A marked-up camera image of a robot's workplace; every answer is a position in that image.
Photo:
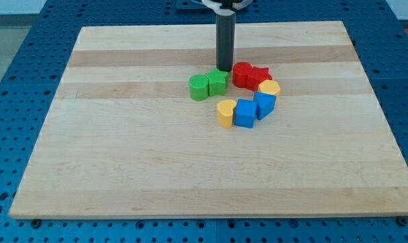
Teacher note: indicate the red star block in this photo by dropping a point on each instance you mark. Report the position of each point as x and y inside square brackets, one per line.
[257, 76]

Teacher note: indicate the green star block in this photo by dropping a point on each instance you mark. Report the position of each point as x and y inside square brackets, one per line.
[217, 82]

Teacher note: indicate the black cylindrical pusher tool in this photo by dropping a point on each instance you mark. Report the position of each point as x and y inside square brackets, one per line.
[225, 32]

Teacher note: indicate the wooden board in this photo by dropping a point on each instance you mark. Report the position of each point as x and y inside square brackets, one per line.
[123, 139]

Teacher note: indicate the blue cube block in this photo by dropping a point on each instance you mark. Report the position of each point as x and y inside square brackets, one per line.
[245, 112]

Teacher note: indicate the red circle block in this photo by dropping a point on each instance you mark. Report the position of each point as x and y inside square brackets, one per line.
[240, 74]

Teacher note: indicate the yellow hexagon block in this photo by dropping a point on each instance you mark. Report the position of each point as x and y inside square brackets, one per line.
[269, 87]

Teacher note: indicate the yellow heart block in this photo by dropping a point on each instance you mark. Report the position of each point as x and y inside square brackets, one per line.
[225, 112]

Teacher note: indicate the green circle block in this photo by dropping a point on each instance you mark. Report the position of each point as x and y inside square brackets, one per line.
[199, 87]

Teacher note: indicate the blue pentagon block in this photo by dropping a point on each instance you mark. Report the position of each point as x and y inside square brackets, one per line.
[265, 104]

